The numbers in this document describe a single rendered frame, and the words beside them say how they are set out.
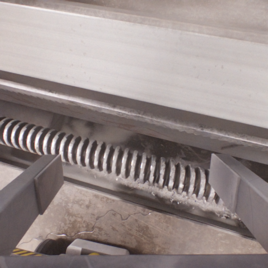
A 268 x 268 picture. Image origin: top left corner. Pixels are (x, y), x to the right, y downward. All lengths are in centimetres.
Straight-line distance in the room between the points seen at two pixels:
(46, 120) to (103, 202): 57
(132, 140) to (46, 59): 43
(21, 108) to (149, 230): 75
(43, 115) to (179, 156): 41
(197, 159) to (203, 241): 55
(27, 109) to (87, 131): 18
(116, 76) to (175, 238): 93
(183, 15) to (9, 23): 14
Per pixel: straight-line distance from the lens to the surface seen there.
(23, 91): 29
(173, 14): 18
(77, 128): 62
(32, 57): 19
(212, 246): 107
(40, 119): 61
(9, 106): 67
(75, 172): 62
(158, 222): 101
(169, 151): 57
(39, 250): 102
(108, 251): 96
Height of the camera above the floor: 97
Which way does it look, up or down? 79 degrees down
